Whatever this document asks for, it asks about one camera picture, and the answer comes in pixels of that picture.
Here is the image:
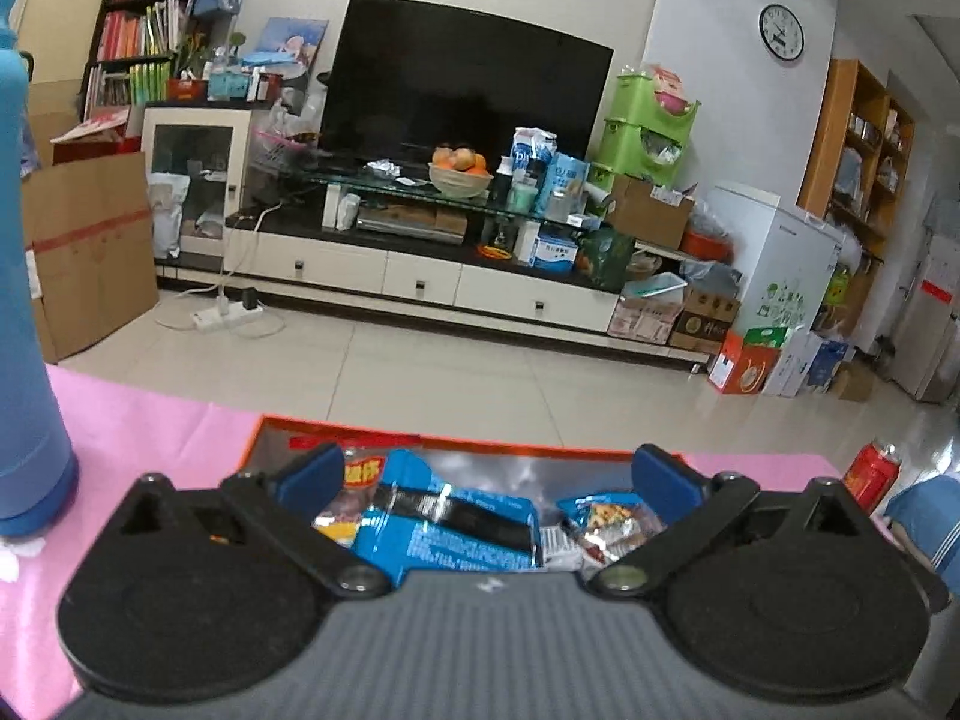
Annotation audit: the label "large red-taped cardboard box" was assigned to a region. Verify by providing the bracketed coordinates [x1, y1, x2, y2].
[22, 151, 161, 365]

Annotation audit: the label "large blue snack packet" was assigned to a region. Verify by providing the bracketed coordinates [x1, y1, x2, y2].
[351, 448, 546, 590]

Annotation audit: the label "green bag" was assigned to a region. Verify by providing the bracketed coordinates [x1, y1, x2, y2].
[577, 228, 635, 294]

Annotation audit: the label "wooden shelf unit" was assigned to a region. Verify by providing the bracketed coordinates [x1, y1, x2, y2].
[796, 58, 917, 332]

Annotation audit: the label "white power strip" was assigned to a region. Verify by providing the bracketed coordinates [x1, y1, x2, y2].
[190, 288, 266, 332]

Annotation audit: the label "teal tissue box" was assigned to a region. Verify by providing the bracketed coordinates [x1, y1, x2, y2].
[208, 70, 253, 101]

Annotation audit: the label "red basin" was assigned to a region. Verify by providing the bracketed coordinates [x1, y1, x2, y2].
[678, 228, 733, 264]

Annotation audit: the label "green stacking bins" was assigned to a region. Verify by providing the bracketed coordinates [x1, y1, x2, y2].
[588, 63, 701, 193]

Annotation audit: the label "beige standing air conditioner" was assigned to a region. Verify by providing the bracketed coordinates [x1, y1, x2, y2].
[14, 0, 122, 92]

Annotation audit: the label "white power cable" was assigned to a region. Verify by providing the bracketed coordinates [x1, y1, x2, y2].
[153, 202, 287, 339]

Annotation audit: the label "dark bookshelf with books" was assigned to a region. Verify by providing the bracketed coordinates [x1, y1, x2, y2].
[78, 0, 234, 122]

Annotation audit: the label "bowl of oranges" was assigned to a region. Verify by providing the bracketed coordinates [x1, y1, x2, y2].
[427, 145, 495, 200]

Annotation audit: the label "white carton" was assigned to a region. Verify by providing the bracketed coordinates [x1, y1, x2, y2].
[764, 329, 827, 399]

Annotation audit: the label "light blue package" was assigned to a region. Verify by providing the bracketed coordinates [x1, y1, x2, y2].
[539, 151, 590, 223]

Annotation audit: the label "white TV stand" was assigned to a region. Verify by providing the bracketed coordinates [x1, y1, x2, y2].
[224, 165, 722, 362]

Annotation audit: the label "white glass-door cabinet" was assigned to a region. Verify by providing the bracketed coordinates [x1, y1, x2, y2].
[140, 100, 253, 260]

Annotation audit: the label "pink basket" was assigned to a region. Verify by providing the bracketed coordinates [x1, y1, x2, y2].
[250, 127, 317, 170]

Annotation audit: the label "blue white mask box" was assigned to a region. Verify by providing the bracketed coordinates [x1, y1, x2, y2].
[528, 235, 579, 275]

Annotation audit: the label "blue carton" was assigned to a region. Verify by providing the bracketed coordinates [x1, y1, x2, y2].
[805, 337, 853, 395]

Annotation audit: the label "orange gift box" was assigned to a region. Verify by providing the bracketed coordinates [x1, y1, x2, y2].
[706, 325, 785, 397]

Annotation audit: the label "pinkish carton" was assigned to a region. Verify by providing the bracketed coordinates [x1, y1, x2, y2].
[607, 292, 684, 347]

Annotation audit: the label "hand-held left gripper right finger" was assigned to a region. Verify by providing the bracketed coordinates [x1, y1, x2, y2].
[586, 443, 876, 599]

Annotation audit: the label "blue picture board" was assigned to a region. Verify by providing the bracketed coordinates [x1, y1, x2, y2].
[250, 16, 330, 77]

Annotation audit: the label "blue white standing bag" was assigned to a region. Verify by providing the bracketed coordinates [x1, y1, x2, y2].
[509, 127, 560, 189]

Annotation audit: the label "blue cookie snack packet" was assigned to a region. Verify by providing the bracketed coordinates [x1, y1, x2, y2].
[554, 492, 666, 565]

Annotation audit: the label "round wall clock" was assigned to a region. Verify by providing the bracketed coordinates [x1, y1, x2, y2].
[758, 3, 806, 62]

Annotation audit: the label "orange cardboard box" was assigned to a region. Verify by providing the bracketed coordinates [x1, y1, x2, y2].
[238, 413, 695, 575]

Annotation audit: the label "red soda can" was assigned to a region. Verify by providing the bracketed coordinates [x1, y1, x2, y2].
[841, 438, 903, 515]

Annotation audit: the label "open brown cardboard box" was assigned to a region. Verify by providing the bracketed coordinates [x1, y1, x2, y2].
[603, 173, 695, 253]

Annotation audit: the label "blue thermos flask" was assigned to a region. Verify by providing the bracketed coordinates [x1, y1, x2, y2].
[0, 0, 80, 539]

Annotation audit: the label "dark brown carton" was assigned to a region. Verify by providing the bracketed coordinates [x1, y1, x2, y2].
[667, 288, 740, 354]

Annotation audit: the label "clear red-trim peanut packet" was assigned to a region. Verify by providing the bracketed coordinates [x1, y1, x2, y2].
[313, 450, 389, 542]

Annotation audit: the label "small cardboard box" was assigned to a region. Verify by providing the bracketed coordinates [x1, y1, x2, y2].
[832, 363, 875, 403]

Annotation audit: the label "black television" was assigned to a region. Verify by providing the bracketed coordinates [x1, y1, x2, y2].
[318, 0, 615, 167]

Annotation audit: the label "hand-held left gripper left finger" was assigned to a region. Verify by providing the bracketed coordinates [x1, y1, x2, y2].
[111, 440, 393, 601]

